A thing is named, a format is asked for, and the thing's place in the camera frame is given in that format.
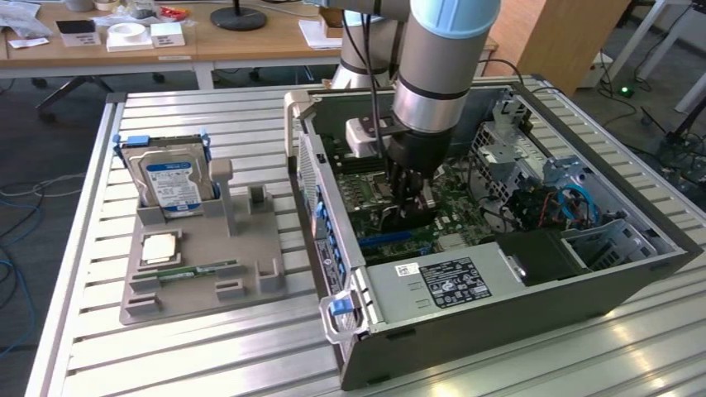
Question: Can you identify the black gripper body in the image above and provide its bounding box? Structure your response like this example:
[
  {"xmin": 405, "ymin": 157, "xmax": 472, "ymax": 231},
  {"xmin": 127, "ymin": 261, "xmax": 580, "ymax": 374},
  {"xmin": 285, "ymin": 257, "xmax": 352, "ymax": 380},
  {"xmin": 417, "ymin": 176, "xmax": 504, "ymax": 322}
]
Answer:
[{"xmin": 385, "ymin": 128, "xmax": 453, "ymax": 175}]

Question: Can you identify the green graphics card black fan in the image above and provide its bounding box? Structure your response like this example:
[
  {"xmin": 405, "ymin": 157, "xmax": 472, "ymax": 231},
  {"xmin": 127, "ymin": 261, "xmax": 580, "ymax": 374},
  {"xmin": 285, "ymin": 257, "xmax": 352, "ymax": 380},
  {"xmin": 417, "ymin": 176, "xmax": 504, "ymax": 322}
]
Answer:
[{"xmin": 378, "ymin": 202, "xmax": 438, "ymax": 235}]

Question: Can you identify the CPU socket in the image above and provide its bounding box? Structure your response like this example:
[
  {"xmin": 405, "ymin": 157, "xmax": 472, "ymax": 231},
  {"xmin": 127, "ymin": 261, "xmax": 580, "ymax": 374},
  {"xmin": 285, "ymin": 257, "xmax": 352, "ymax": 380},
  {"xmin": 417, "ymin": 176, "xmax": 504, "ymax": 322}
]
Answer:
[{"xmin": 373, "ymin": 170, "xmax": 397, "ymax": 196}]

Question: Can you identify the green motherboard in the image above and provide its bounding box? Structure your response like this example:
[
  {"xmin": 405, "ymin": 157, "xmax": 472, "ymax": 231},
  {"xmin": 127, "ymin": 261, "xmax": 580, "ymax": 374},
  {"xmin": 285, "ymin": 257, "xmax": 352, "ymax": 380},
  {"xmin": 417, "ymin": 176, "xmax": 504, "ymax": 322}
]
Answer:
[{"xmin": 329, "ymin": 146, "xmax": 498, "ymax": 266}]

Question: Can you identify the blue expansion slot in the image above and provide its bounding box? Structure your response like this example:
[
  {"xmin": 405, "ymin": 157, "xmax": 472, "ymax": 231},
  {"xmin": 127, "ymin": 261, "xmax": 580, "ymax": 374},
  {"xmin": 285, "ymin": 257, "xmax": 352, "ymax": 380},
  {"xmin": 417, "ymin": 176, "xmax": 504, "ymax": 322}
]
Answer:
[{"xmin": 358, "ymin": 229, "xmax": 413, "ymax": 250}]

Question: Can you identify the metal drive cage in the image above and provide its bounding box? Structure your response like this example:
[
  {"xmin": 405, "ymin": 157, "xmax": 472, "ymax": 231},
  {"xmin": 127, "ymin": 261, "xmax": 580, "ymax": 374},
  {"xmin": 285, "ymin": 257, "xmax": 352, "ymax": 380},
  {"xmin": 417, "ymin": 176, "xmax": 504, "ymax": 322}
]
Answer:
[{"xmin": 468, "ymin": 97, "xmax": 553, "ymax": 208}]

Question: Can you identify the grey power supply unit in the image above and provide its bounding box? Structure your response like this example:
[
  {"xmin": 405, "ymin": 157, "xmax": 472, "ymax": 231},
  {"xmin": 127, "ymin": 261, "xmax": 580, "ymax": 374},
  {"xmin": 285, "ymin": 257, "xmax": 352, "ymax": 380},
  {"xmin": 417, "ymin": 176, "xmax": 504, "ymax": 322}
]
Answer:
[{"xmin": 364, "ymin": 242, "xmax": 529, "ymax": 324}]

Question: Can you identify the white paper stack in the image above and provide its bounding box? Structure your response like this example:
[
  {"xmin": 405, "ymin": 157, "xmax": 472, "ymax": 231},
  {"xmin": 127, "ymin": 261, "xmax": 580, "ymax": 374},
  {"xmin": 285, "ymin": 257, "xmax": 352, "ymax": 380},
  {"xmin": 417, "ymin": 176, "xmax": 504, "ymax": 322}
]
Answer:
[{"xmin": 298, "ymin": 17, "xmax": 348, "ymax": 51}]

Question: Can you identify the grey open PC case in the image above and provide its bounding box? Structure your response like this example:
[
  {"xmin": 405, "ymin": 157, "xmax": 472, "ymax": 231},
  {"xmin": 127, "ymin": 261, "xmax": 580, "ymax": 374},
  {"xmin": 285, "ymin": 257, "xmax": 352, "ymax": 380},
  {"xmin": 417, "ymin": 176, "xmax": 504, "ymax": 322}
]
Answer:
[{"xmin": 284, "ymin": 80, "xmax": 706, "ymax": 392}]

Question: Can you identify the grey parts rack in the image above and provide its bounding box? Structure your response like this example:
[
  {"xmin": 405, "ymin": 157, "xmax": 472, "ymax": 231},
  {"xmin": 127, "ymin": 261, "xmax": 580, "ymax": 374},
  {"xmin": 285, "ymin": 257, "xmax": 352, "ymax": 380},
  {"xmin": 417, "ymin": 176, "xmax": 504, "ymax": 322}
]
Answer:
[{"xmin": 118, "ymin": 159, "xmax": 289, "ymax": 328}]

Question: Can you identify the metal disk bay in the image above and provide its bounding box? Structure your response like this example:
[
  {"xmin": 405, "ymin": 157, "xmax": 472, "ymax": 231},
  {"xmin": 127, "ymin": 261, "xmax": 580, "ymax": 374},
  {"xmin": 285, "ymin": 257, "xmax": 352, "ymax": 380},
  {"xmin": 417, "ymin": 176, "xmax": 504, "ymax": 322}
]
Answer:
[{"xmin": 560, "ymin": 218, "xmax": 661, "ymax": 272}]

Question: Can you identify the wooden desk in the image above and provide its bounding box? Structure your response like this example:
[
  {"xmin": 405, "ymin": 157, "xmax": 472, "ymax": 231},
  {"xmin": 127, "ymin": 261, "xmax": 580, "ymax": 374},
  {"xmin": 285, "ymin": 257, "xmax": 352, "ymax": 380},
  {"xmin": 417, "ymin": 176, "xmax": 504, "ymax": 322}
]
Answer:
[{"xmin": 0, "ymin": 0, "xmax": 501, "ymax": 79}]

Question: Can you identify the hard disk with blue carrier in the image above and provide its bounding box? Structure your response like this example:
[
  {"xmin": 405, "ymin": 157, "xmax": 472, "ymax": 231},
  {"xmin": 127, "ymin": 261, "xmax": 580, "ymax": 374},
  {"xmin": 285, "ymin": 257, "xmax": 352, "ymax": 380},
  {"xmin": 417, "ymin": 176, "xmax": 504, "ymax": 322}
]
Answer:
[{"xmin": 110, "ymin": 131, "xmax": 220, "ymax": 220}]

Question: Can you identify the green RAM stick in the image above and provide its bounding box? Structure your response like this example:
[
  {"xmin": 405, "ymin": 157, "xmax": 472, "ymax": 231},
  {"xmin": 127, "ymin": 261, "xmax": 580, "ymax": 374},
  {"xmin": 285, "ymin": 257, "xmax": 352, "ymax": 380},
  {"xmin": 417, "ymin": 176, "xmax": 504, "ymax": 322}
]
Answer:
[{"xmin": 135, "ymin": 259, "xmax": 240, "ymax": 282}]

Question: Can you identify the black lamp base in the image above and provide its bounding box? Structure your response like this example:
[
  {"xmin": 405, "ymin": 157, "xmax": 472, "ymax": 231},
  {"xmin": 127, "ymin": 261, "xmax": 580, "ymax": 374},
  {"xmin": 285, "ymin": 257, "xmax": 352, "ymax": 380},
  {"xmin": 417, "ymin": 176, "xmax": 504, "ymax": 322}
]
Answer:
[{"xmin": 209, "ymin": 0, "xmax": 272, "ymax": 31}]

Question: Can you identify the silver CPU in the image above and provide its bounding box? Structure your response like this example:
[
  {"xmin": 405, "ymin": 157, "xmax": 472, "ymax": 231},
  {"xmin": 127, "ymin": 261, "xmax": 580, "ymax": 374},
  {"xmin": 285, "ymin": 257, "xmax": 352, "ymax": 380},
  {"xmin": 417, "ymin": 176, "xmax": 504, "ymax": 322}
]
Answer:
[{"xmin": 138, "ymin": 235, "xmax": 179, "ymax": 265}]

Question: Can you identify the black equipment stand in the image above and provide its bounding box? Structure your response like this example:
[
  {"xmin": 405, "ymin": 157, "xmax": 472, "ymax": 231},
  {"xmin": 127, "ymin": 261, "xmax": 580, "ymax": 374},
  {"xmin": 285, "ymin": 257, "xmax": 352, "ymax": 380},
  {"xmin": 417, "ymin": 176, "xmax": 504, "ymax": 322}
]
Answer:
[{"xmin": 640, "ymin": 94, "xmax": 706, "ymax": 183}]

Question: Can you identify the plain white box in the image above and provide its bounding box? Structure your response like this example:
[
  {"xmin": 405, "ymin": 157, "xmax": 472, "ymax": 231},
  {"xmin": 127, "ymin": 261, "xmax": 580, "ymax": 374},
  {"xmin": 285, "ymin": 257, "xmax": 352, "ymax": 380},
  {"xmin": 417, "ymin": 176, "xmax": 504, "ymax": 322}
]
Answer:
[{"xmin": 150, "ymin": 22, "xmax": 187, "ymax": 48}]

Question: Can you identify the white tape roll holder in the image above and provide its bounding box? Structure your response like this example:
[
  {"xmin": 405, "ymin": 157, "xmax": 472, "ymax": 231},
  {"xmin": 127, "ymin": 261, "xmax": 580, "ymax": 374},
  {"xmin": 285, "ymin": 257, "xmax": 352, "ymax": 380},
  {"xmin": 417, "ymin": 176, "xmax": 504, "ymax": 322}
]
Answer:
[{"xmin": 106, "ymin": 22, "xmax": 157, "ymax": 53}]

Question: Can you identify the black office chair base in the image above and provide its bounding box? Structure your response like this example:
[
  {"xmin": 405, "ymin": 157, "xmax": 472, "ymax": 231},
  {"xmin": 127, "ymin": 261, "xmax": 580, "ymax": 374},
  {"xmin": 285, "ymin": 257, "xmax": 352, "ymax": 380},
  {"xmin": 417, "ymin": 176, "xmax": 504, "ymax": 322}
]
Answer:
[{"xmin": 33, "ymin": 72, "xmax": 167, "ymax": 123}]

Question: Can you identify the white box with black lid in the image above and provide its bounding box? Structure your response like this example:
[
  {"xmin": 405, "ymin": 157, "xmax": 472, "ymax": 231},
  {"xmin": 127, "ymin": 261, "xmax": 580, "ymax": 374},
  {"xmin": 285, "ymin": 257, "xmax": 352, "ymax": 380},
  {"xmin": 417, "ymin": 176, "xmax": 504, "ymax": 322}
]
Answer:
[{"xmin": 55, "ymin": 19, "xmax": 103, "ymax": 48}]

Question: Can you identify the white label card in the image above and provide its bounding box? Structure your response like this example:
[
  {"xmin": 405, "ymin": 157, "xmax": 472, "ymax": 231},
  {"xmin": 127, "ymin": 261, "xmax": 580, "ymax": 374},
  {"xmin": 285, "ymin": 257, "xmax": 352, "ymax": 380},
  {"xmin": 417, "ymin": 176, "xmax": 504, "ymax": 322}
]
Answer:
[{"xmin": 7, "ymin": 36, "xmax": 51, "ymax": 49}]

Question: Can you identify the clear plastic bag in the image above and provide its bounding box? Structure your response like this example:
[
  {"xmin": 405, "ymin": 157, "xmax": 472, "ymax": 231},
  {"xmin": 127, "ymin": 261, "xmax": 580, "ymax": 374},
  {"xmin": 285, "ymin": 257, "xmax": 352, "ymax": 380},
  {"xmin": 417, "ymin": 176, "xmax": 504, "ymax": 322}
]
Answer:
[{"xmin": 0, "ymin": 1, "xmax": 55, "ymax": 37}]

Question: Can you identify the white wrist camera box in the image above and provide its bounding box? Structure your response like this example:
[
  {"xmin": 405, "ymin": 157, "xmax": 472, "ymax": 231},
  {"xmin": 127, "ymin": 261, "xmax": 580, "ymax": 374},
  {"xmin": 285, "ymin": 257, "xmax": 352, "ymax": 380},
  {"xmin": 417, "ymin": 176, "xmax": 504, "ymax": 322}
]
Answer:
[{"xmin": 345, "ymin": 117, "xmax": 398, "ymax": 159}]

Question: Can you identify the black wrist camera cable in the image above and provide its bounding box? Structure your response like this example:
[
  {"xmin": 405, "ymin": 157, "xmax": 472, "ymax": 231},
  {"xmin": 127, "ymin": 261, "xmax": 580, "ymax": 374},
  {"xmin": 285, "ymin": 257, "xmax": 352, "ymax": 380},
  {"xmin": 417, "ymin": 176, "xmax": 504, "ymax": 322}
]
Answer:
[{"xmin": 341, "ymin": 7, "xmax": 389, "ymax": 166}]

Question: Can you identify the red wire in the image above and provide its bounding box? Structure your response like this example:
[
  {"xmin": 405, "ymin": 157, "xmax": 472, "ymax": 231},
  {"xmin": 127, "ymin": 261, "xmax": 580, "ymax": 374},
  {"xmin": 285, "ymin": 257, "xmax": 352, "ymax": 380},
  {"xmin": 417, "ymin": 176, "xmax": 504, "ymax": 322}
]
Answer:
[{"xmin": 538, "ymin": 194, "xmax": 560, "ymax": 227}]

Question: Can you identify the black cable behind case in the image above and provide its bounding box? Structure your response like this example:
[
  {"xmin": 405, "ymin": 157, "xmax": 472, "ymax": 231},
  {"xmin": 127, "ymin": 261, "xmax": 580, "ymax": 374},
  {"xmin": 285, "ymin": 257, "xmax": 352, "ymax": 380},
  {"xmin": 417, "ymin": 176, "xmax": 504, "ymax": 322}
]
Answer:
[{"xmin": 477, "ymin": 60, "xmax": 560, "ymax": 91}]

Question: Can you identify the blue wire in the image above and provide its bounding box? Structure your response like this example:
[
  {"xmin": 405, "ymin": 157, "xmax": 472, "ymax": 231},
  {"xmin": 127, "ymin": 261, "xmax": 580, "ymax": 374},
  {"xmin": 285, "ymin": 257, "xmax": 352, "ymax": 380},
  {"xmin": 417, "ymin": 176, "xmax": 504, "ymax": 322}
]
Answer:
[{"xmin": 553, "ymin": 183, "xmax": 601, "ymax": 227}]

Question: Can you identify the white desk frame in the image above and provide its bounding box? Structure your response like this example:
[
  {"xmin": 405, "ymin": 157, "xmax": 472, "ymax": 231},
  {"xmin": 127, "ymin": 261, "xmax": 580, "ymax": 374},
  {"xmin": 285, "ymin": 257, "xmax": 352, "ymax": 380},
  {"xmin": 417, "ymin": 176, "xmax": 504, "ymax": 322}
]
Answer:
[{"xmin": 604, "ymin": 0, "xmax": 706, "ymax": 115}]

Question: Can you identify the blue floor cable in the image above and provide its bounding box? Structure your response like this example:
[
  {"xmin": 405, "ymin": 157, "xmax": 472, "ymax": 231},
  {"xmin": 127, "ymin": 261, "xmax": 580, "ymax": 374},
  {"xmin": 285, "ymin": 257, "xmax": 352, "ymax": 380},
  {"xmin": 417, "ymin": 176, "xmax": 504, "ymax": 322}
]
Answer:
[{"xmin": 0, "ymin": 198, "xmax": 43, "ymax": 355}]

